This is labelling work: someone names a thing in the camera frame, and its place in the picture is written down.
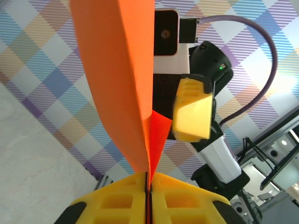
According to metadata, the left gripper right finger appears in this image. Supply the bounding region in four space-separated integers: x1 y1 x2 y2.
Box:
149 172 243 224

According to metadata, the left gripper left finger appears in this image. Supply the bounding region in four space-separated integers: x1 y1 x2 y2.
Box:
54 172 149 224

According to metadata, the orange paper sheet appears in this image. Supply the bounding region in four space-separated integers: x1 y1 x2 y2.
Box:
70 0 173 185

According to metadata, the black metal stand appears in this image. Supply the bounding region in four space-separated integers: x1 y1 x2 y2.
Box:
242 137 299 191

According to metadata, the aluminium side rail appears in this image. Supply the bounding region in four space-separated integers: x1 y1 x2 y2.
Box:
94 174 117 191

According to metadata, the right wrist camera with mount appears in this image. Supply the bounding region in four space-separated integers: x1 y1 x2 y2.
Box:
153 8 190 76

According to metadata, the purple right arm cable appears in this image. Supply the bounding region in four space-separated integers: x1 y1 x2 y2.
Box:
178 15 278 128

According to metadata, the aluminium frame post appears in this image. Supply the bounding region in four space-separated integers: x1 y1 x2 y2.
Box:
251 112 299 145

